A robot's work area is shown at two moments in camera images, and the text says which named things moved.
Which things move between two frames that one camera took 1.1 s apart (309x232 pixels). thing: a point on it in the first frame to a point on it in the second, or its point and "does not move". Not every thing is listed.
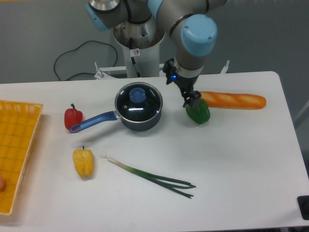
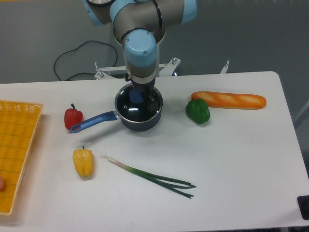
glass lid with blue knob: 138,102 does not move
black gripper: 186,85 to 153,100
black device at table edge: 303,201 does not move
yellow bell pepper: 83,162 does not move
